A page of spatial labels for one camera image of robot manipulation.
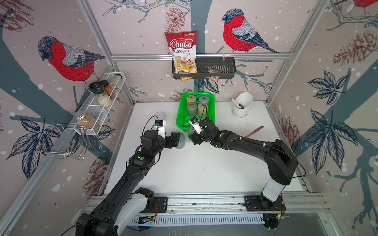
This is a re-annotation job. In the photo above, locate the clear plastic cup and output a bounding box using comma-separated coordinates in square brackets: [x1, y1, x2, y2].
[155, 112, 167, 121]

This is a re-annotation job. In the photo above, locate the beige tea canister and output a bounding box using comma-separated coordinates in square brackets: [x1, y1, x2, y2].
[197, 103, 208, 119]
[186, 95, 197, 104]

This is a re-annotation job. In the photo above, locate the purple wooden spatula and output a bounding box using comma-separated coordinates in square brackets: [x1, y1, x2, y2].
[245, 126, 264, 138]

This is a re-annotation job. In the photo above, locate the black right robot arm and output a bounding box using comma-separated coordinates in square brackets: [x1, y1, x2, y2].
[189, 117, 298, 211]

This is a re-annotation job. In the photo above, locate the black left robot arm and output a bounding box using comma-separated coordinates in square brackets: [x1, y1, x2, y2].
[75, 130, 181, 236]

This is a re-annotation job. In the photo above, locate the black wall basket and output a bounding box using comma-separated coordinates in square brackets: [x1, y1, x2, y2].
[172, 58, 236, 80]

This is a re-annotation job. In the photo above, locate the small snack packet in basket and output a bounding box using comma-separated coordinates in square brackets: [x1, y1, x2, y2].
[206, 68, 221, 82]

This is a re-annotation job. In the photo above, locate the green tea canister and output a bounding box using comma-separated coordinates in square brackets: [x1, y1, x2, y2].
[187, 103, 197, 117]
[188, 128, 196, 137]

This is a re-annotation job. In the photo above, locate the white spoon in holder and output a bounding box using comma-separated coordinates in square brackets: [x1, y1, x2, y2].
[231, 98, 244, 109]

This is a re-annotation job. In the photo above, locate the black lid spice jar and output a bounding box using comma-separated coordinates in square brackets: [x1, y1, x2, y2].
[89, 81, 112, 108]

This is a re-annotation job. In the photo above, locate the green plastic basket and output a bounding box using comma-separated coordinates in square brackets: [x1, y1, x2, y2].
[176, 91, 216, 132]

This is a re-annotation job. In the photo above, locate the silver lid spice jar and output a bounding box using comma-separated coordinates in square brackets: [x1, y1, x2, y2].
[73, 111, 95, 129]

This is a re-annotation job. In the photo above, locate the white utensil holder cup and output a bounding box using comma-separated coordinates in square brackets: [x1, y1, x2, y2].
[231, 92, 254, 118]

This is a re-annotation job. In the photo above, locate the red cassava chips bag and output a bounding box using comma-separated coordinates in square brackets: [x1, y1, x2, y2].
[165, 31, 198, 74]

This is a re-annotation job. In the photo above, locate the grey-blue tea canister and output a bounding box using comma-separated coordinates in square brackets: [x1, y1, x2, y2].
[176, 132, 186, 149]

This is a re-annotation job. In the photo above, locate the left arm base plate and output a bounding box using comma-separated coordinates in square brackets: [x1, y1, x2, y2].
[146, 196, 168, 213]

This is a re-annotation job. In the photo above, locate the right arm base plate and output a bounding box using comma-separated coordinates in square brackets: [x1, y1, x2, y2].
[243, 194, 286, 211]

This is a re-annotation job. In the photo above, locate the white wire spice rack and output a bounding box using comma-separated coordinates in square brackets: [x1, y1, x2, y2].
[36, 72, 126, 160]

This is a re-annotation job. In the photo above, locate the pale spice jar rear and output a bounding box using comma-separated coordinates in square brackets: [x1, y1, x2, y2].
[109, 74, 122, 89]

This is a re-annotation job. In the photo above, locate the orange spice bottle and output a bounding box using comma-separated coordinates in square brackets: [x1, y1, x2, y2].
[101, 80, 116, 100]

